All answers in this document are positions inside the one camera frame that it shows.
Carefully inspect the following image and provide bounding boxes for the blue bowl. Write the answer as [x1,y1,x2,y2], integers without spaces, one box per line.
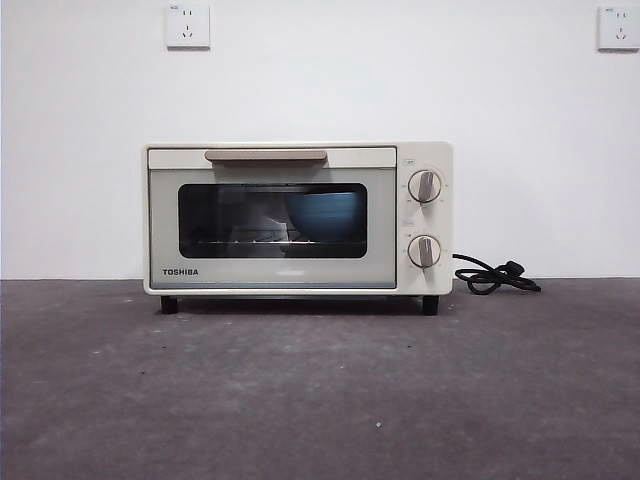
[285,192,363,244]

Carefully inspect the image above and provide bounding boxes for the oven door with beige handle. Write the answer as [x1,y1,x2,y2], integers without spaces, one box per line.
[146,146,399,291]

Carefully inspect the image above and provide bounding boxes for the beige oven knob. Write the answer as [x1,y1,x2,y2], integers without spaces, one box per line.
[407,169,444,205]
[407,234,443,269]

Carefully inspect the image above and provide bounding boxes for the cream Toshiba toaster oven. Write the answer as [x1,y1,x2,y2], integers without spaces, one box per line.
[142,140,455,316]

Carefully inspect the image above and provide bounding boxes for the metal wire oven rack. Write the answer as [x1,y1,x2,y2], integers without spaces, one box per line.
[196,239,352,248]

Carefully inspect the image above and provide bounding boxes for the black power cable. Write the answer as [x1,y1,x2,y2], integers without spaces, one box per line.
[451,253,544,296]

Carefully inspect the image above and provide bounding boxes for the white wall socket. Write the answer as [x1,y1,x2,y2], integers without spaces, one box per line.
[165,4,212,51]
[597,5,640,52]

